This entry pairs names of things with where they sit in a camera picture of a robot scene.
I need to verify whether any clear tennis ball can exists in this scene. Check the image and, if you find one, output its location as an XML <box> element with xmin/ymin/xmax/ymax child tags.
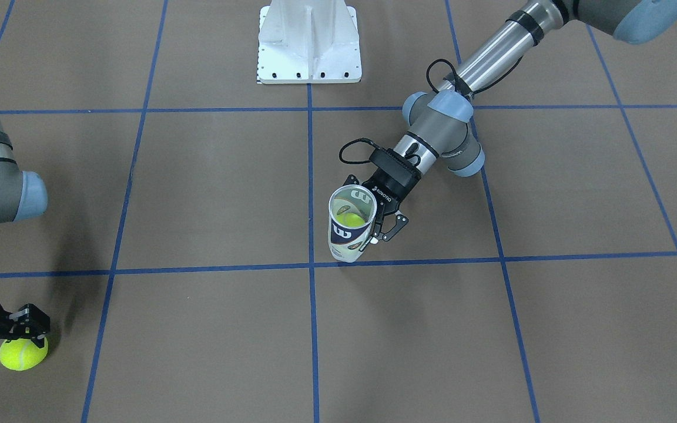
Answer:
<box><xmin>328</xmin><ymin>184</ymin><xmax>378</xmax><ymax>263</ymax></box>

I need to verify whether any tennis ball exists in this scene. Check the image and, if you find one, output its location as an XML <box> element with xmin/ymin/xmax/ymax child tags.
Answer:
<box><xmin>336</xmin><ymin>212</ymin><xmax>366</xmax><ymax>229</ymax></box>
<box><xmin>0</xmin><ymin>338</ymin><xmax>49</xmax><ymax>371</ymax></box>

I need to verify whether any far black camera cable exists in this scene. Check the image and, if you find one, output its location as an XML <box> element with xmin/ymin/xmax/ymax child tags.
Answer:
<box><xmin>338</xmin><ymin>58</ymin><xmax>527</xmax><ymax>166</ymax></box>

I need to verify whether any white pedestal column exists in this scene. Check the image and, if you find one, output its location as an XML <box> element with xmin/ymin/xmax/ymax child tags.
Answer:
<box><xmin>256</xmin><ymin>1</ymin><xmax>363</xmax><ymax>84</ymax></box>

